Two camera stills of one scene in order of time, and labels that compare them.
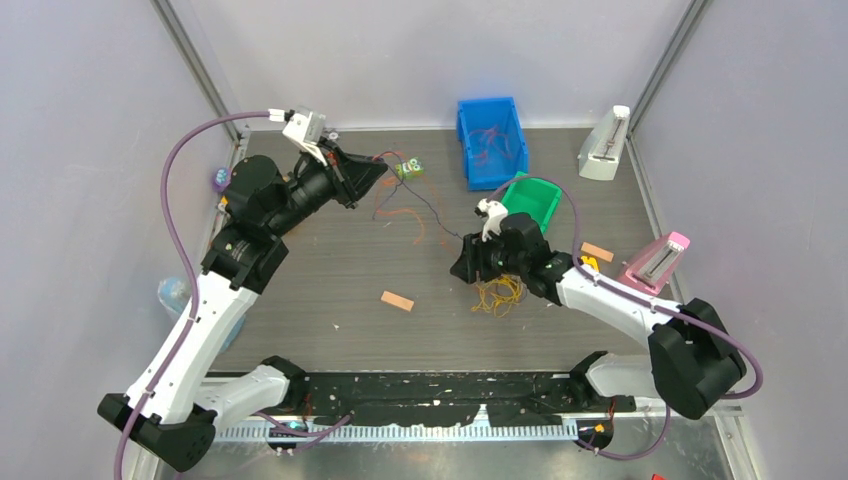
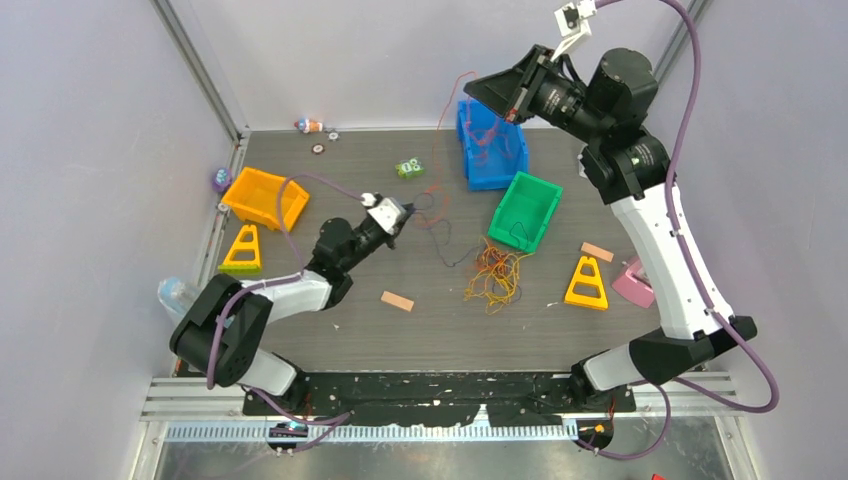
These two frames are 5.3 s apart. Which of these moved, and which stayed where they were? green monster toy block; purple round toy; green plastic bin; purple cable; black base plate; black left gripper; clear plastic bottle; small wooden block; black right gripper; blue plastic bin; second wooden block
Moved: purple cable; black right gripper; black left gripper
Stayed: green plastic bin; purple round toy; small wooden block; black base plate; blue plastic bin; second wooden block; green monster toy block; clear plastic bottle
